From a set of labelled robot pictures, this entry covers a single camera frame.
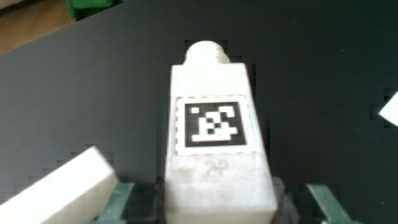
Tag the white square tabletop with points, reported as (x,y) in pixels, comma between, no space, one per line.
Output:
(389,111)

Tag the white obstacle fence right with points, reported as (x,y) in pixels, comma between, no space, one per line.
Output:
(65,199)

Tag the white table leg with tag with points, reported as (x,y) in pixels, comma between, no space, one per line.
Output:
(218,181)

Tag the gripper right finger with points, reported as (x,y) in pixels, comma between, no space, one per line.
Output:
(309,205)

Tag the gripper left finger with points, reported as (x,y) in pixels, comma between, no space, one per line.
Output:
(134,206)

